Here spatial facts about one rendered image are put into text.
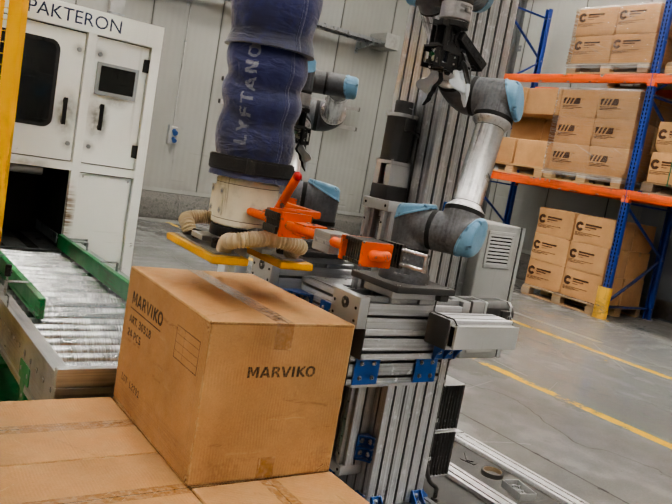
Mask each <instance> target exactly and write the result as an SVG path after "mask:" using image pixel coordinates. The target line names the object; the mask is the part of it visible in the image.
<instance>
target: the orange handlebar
mask: <svg viewBox="0 0 672 504"><path fill-rule="evenodd" d="M283 209H288V210H296V211H297V213H302V214H305V215H312V217H313V219H320V217H321V212H319V211H315V210H312V209H309V208H305V207H302V206H299V205H295V204H292V203H289V202H287V203H286V205H285V207H284V208H283ZM263 211H265V209H264V210H262V211H260V210H257V209H255V208H251V207H250V208H248V209H247V214H248V215H249V216H252V217H254V218H257V219H260V220H262V221H265V217H266V216H264V214H265V212H263ZM284 227H285V229H287V230H289V231H292V232H295V233H292V234H293V235H296V236H298V237H301V238H306V239H310V240H313V238H314V232H315V229H316V228H319V229H327V227H324V226H321V225H318V224H311V223H310V222H306V223H304V222H292V221H286V222H285V225H284ZM329 242H330V245H331V246H332V247H335V248H338V249H339V247H340V242H341V238H338V237H332V238H331V239H330V241H329ZM368 258H369V259H370V260H371V261H376V262H389V261H390V260H391V253H390V252H389V251H378V250H371V251H370V252H369V253H368Z"/></svg>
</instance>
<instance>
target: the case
mask: <svg viewBox="0 0 672 504"><path fill-rule="evenodd" d="M354 329H355V325H353V324H351V323H349V322H347V321H345V320H343V319H341V318H339V317H337V316H335V315H333V314H331V313H329V312H327V311H325V310H323V309H321V308H319V307H317V306H315V305H313V304H311V303H309V302H307V301H305V300H303V299H301V298H299V297H297V296H295V295H293V294H291V293H289V292H287V291H285V290H283V289H281V288H279V287H277V286H275V285H273V284H271V283H269V282H267V281H265V280H263V279H261V278H259V277H257V276H255V275H253V274H248V273H233V272H218V271H203V270H188V269H173V268H158V267H142V266H132V267H131V274H130V281H129V288H128V295H127V302H126V309H125V316H124V323H123V330H122V337H121V345H120V352H119V359H118V366H117V373H116V380H115V387H114V394H113V395H114V397H115V398H116V399H117V400H118V402H119V403H120V404H121V405H122V407H123V408H124V409H125V410H126V412H127V413H128V414H129V415H130V417H131V418H132V419H133V420H134V422H135V423H136V424H137V425H138V427H139V428H140V429H141V430H142V432H143V433H144V434H145V435H146V437H147V438H148V439H149V440H150V442H151V443H152V444H153V445H154V447H155V448H156V449H157V450H158V452H159V453H160V454H161V455H162V457H163V458H164V459H165V461H166V462H167V463H168V464H169V466H170V467H171V468H172V469H173V471H174V472H175V473H176V474H177V476H178V477H179V478H180V479H181V481H182V482H183V483H184V484H185V486H187V487H189V486H198V485H208V484H217V483H226V482H235V481H244V480H254V479H263V478H272V477H281V476H290V475H299V474H309V473H318V472H327V471H329V467H330V461H331V456H332V450H333V445H334V439H335V434H336V428H337V422H338V417H339V411H340V406H341V400H342V395H343V389H344V384H345V378H346V373H347V367H348V362H349V356H350V351H351V345H352V340H353V334H354Z"/></svg>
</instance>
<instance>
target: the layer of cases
mask: <svg viewBox="0 0 672 504"><path fill-rule="evenodd" d="M0 504H370V503H369V502H368V501H367V500H365V499H364V498H363V497H362V496H360V495H359V494H358V493H357V492H355V491H354V490H353V489H352V488H350V487H349V486H348V485H347V484H345V483H344V482H343V481H342V480H340V479H339V478H338V477H337V476H335V475H334V474H333V473H332V472H329V471H327V472H318V473H309V474H299V475H290V476H281V477H272V478H263V479H254V480H244V481H235V482H226V483H217V484H208V485H198V486H189V487H187V486H185V484H184V483H183V482H182V481H181V479H180V478H179V477H178V476H177V474H176V473H175V472H174V471H173V469H172V468H171V467H170V466H169V464H168V463H167V462H166V461H165V459H164V458H163V457H162V455H161V454H160V453H159V452H158V450H157V449H156V448H155V447H154V445H153V444H152V443H151V442H150V440H149V439H148V438H147V437H146V435H145V434H144V433H143V432H142V430H141V429H140V428H139V427H138V425H137V424H136V423H135V422H134V420H133V419H132V418H131V417H130V415H129V414H128V413H127V412H126V410H125V409H124V408H123V407H122V405H121V404H120V403H119V402H118V400H117V399H116V398H115V397H113V398H111V397H93V398H70V399H47V400H24V401H2V402H0Z"/></svg>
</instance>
